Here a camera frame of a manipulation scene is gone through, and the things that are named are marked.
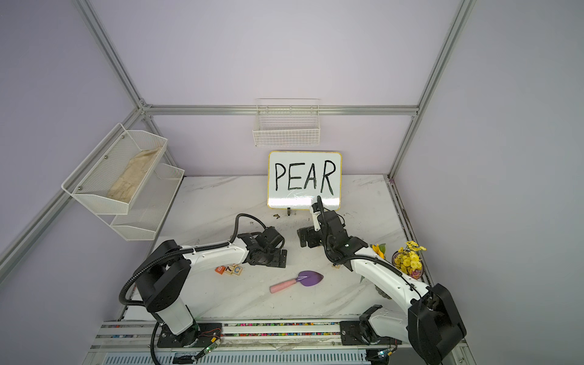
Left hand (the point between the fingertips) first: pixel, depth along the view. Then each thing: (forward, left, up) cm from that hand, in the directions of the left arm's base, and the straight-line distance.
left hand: (273, 261), depth 89 cm
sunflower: (-7, -34, +25) cm, 43 cm away
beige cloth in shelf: (+20, +50, +29) cm, 61 cm away
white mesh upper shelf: (+17, +56, +30) cm, 65 cm away
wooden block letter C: (-3, +14, -1) cm, 14 cm away
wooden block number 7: (-4, +17, 0) cm, 17 cm away
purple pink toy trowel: (-7, -12, +1) cm, 14 cm away
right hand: (+7, -12, +13) cm, 19 cm away
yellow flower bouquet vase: (-9, -42, +22) cm, 49 cm away
